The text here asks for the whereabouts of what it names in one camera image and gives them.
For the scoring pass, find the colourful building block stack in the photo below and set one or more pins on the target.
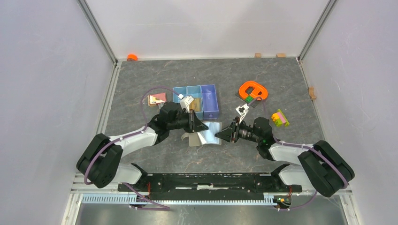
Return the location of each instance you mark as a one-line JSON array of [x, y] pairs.
[[279, 119]]

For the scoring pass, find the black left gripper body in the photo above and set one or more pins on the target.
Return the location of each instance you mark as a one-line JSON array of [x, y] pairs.
[[180, 121]]

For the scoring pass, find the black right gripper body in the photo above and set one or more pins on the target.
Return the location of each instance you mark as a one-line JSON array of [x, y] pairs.
[[243, 131]]

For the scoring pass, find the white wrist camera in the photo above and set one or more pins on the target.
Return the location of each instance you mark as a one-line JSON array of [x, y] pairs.
[[185, 101], [242, 111]]

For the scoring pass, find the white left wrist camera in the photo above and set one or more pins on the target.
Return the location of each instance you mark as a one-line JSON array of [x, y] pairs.
[[185, 101]]

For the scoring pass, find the orange cap at wall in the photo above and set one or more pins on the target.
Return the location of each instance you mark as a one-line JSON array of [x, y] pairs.
[[131, 57]]

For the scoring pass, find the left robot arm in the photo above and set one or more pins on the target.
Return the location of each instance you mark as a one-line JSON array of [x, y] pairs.
[[100, 162]]

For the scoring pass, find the green block on black plate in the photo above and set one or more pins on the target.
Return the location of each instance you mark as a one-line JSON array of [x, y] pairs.
[[248, 100]]

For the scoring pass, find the wooden arch piece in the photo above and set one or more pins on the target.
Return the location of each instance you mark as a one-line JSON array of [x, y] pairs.
[[312, 94]]

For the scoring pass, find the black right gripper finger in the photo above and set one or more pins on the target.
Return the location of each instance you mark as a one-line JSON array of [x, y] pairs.
[[231, 127], [225, 135]]

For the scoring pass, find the orange plastic ring toy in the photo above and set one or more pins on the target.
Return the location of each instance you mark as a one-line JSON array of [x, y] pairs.
[[253, 89]]

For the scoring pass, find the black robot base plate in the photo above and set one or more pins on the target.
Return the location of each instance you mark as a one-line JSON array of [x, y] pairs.
[[213, 186]]

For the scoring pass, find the pink card box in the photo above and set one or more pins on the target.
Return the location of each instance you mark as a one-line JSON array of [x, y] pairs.
[[157, 99]]

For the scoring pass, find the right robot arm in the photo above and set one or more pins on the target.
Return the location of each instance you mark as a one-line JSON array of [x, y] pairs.
[[316, 165]]

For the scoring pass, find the purple plastic drawer box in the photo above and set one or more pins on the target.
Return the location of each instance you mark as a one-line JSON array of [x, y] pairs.
[[209, 102]]

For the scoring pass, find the light blue drawer box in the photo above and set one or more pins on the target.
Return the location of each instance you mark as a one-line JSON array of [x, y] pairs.
[[196, 104], [179, 90]]

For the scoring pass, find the light blue middle drawer box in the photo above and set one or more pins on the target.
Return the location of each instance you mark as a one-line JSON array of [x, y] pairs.
[[196, 104]]

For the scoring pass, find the light blue left drawer box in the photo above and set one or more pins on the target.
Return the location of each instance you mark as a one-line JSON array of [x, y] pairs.
[[179, 90]]

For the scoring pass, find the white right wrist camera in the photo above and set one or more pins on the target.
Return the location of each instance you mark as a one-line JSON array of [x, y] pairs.
[[242, 111]]

